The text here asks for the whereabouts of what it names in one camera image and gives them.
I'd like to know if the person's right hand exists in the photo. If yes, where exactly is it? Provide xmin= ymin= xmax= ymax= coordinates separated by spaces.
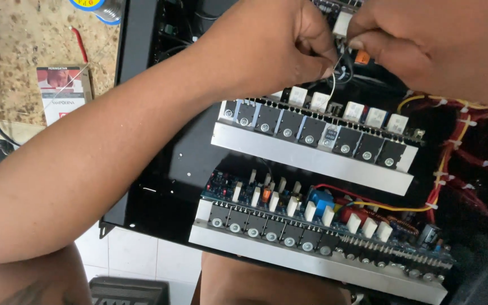
xmin=346 ymin=0 xmax=488 ymax=114

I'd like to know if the person's left hand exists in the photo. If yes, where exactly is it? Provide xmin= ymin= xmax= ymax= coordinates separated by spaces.
xmin=203 ymin=0 xmax=339 ymax=101

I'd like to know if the thin white cable tie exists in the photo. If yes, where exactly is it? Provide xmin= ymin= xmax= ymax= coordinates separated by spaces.
xmin=328 ymin=53 xmax=346 ymax=112

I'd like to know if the transistor board with short heatsink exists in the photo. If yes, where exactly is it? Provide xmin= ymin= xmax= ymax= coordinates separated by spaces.
xmin=210 ymin=86 xmax=426 ymax=197

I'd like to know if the black metal amplifier chassis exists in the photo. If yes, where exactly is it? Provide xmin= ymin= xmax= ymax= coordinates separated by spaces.
xmin=99 ymin=0 xmax=488 ymax=305

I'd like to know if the blue and yellow solder spool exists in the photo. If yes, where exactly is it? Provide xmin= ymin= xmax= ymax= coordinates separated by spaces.
xmin=69 ymin=0 xmax=125 ymax=26

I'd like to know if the blue transistor board long heatsink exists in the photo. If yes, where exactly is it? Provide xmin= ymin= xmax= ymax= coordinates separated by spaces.
xmin=188 ymin=169 xmax=456 ymax=305

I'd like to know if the white and red cigarette pack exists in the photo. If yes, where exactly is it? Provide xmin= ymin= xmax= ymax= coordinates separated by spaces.
xmin=36 ymin=64 xmax=94 ymax=127

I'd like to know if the person's right leg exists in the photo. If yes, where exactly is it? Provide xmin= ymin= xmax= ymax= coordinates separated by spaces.
xmin=191 ymin=251 xmax=352 ymax=305

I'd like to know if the person's leg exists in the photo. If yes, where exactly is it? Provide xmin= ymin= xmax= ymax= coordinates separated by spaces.
xmin=191 ymin=251 xmax=352 ymax=305
xmin=0 ymin=243 xmax=93 ymax=305

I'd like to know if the black ribbed box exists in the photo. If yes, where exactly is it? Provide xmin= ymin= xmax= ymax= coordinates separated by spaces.
xmin=89 ymin=276 xmax=171 ymax=305

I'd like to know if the person's left leg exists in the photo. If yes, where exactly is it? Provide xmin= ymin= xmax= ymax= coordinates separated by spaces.
xmin=0 ymin=243 xmax=93 ymax=305

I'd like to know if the red and yellow wire bundle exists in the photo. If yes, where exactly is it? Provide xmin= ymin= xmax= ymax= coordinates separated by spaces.
xmin=314 ymin=94 xmax=488 ymax=224

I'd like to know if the short red wire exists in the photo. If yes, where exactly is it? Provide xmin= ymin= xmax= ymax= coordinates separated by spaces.
xmin=69 ymin=26 xmax=89 ymax=64

